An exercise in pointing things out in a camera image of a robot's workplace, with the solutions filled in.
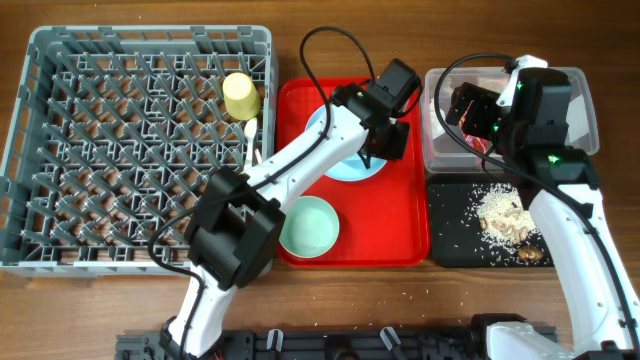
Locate yellow plastic cup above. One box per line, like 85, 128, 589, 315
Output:
222, 73, 262, 121

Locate mint green food bowl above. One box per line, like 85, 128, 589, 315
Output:
280, 196, 340, 259

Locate red snack wrapper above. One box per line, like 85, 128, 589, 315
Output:
459, 113, 489, 153

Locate grey dishwasher rack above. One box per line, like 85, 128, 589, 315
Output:
1, 25, 279, 277

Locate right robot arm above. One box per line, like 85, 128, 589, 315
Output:
436, 67, 639, 359

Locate red plastic tray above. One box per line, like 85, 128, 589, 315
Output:
278, 108, 430, 268

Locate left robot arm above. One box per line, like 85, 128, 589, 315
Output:
160, 59, 422, 359

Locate white napkin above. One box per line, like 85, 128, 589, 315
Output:
427, 68, 453, 139

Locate rice and food scraps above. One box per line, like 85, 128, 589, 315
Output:
461, 183, 550, 267

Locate light blue plate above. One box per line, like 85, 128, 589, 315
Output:
305, 105, 387, 182

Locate white plastic spoon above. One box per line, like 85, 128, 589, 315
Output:
243, 117, 258, 171

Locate clear plastic bin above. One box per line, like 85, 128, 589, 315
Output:
420, 67, 599, 174

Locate black waste tray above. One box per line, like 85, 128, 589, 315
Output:
427, 174, 553, 268

